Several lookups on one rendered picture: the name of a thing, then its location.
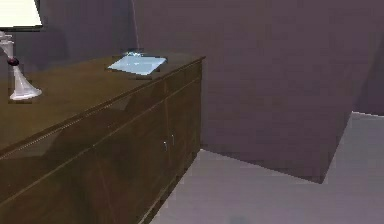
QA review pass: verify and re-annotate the dark brown wooden sideboard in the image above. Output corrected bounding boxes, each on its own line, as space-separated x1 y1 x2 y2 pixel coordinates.
0 51 206 224

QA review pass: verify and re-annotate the pale blue flat laptop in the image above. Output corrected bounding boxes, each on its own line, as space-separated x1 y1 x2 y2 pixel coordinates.
107 49 168 78

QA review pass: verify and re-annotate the white table lamp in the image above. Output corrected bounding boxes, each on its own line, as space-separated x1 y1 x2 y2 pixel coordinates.
0 0 44 102

